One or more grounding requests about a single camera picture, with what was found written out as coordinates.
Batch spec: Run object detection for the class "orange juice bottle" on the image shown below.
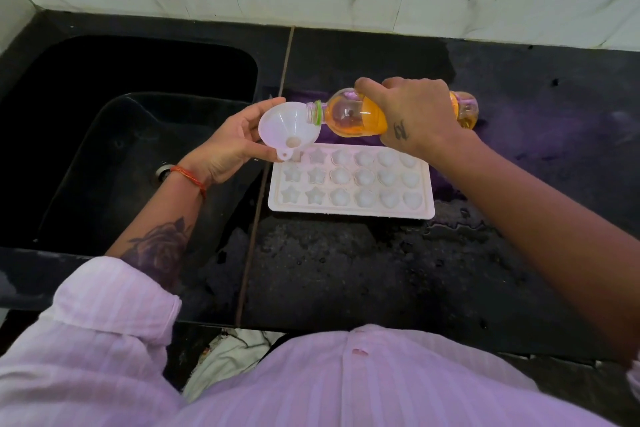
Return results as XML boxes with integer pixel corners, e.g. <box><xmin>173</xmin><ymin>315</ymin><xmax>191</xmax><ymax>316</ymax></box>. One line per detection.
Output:
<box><xmin>305</xmin><ymin>87</ymin><xmax>480</xmax><ymax>139</ymax></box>

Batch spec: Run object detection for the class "person's right hand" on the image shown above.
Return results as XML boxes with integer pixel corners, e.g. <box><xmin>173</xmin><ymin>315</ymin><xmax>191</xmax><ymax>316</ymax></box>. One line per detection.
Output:
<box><xmin>353</xmin><ymin>76</ymin><xmax>482</xmax><ymax>168</ymax></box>

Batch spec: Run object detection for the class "pink striped shirt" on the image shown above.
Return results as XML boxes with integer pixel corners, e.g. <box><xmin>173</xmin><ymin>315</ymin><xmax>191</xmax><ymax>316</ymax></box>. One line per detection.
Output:
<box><xmin>0</xmin><ymin>256</ymin><xmax>640</xmax><ymax>427</ymax></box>

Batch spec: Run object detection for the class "black sink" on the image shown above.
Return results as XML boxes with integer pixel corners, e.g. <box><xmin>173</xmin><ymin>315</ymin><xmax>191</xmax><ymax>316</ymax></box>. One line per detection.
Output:
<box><xmin>0</xmin><ymin>33</ymin><xmax>269</xmax><ymax>262</ymax></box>

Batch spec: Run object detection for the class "white ice cube tray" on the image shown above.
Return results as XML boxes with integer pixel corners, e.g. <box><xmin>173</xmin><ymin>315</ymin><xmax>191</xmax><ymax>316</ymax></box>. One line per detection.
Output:
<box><xmin>267</xmin><ymin>142</ymin><xmax>437</xmax><ymax>221</ymax></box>

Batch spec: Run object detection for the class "orange thread bracelet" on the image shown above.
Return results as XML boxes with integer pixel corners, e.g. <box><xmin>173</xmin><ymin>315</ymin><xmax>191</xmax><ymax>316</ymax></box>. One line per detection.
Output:
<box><xmin>169</xmin><ymin>165</ymin><xmax>209</xmax><ymax>200</ymax></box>

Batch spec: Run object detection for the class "person's right forearm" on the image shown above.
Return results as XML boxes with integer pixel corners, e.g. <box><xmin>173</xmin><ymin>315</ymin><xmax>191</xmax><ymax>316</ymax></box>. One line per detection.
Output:
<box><xmin>429</xmin><ymin>133</ymin><xmax>640</xmax><ymax>368</ymax></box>

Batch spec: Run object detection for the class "white plastic funnel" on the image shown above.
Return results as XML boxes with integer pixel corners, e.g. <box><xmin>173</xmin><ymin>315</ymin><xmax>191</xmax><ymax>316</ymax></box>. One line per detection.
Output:
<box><xmin>257</xmin><ymin>101</ymin><xmax>323</xmax><ymax>162</ymax></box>

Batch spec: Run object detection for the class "person's left hand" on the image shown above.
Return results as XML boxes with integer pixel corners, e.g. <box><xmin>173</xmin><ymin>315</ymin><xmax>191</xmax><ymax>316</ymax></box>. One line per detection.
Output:
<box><xmin>177</xmin><ymin>96</ymin><xmax>287</xmax><ymax>188</ymax></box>

